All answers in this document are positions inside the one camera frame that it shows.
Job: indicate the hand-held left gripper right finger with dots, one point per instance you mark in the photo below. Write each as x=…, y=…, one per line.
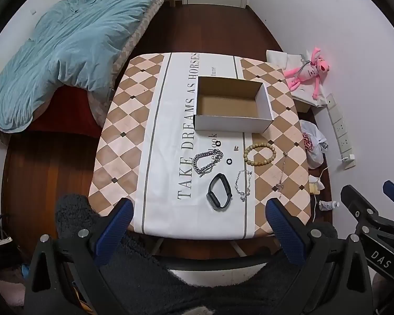
x=285, y=233

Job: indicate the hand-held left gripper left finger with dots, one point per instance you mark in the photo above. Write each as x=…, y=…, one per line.
x=115, y=233

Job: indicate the black smart band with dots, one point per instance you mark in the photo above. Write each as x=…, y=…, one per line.
x=213, y=200

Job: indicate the white cardboard box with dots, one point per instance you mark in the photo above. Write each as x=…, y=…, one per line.
x=229, y=105

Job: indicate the small white bottle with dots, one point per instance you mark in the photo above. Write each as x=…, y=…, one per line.
x=326, y=205

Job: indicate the person's dark fleece pants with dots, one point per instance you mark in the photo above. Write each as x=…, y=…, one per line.
x=144, y=269

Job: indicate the white charger plug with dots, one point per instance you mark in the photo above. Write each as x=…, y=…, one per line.
x=348, y=158

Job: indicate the pale yellow pouch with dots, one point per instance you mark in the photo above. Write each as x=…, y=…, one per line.
x=315, y=185

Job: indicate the white plastic bag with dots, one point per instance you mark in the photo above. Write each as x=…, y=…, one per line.
x=312, y=129

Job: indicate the checkered tablecloth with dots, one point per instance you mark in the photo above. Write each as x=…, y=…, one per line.
x=170, y=121

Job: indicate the red bed skirt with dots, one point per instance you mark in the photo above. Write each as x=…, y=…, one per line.
x=69, y=111

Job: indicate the pink plush toy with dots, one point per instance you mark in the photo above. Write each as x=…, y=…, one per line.
x=310, y=69

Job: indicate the blue duvet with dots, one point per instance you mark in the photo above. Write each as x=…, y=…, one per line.
x=69, y=46

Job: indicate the white wall socket strip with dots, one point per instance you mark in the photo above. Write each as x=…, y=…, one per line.
x=339, y=128

